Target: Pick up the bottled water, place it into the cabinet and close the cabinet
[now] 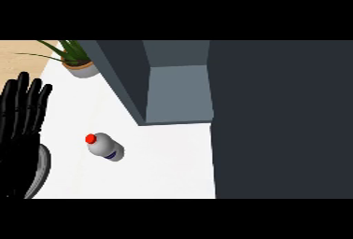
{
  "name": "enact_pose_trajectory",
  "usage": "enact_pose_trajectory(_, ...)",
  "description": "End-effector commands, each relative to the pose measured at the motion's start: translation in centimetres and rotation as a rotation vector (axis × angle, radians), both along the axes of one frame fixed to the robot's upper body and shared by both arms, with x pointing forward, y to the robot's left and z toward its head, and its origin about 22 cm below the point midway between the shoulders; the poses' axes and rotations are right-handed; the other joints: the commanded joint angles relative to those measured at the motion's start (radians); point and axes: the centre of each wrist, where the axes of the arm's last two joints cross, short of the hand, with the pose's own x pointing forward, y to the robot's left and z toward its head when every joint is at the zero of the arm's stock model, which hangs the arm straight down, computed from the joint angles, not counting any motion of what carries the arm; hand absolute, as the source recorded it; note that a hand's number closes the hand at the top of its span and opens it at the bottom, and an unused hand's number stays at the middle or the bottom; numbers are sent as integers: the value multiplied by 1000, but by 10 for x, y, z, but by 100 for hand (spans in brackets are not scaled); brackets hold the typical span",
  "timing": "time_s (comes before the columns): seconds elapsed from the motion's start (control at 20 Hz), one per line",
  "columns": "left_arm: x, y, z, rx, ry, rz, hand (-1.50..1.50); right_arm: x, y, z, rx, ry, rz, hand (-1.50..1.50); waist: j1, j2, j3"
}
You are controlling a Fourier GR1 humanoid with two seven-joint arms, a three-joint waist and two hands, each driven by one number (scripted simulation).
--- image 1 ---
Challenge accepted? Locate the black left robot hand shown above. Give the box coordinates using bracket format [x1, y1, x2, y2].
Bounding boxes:
[0, 71, 53, 200]

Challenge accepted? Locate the dark grey cabinet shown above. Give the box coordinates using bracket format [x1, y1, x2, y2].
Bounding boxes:
[75, 39, 216, 127]

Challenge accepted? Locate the dark grey cabinet door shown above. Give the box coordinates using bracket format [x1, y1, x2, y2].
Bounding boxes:
[207, 39, 353, 200]

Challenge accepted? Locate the white bottle with red cap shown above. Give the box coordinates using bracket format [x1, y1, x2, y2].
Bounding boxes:
[84, 132, 125, 162]

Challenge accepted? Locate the green potted plant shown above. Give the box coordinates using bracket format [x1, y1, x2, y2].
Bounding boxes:
[13, 39, 100, 79]

